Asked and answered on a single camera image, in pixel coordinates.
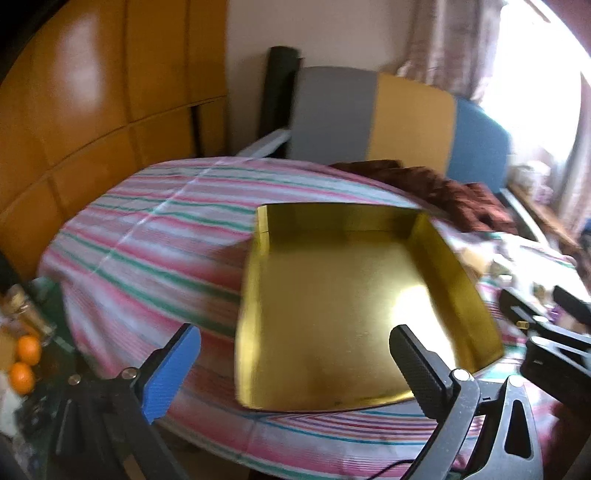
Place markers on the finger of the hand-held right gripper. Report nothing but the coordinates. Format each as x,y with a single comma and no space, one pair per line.
521,304
554,364

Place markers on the striped tablecloth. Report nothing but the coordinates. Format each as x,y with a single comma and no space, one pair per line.
138,258

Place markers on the patterned pink curtain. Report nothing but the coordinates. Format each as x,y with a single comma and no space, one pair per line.
577,184
443,46

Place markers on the brown cloth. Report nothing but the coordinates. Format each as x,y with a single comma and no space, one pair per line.
438,189

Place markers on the black rolled mat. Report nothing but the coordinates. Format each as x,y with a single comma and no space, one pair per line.
277,92

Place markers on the gold-lined tin box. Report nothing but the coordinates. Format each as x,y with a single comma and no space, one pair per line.
332,314

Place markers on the glass jar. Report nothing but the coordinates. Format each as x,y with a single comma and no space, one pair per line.
27,314

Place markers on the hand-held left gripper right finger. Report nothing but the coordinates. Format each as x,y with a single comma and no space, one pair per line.
415,369

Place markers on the wooden side table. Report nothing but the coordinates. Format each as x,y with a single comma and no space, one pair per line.
540,217

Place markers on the window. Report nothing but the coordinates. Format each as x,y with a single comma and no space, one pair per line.
531,69

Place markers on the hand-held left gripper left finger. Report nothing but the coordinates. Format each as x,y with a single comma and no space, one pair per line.
171,369

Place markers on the orange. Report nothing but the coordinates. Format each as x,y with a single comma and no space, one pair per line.
28,348
22,378

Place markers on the wooden wardrobe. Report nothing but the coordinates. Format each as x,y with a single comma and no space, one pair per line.
92,92

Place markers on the grey yellow blue armchair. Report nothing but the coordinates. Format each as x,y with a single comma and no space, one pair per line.
332,110

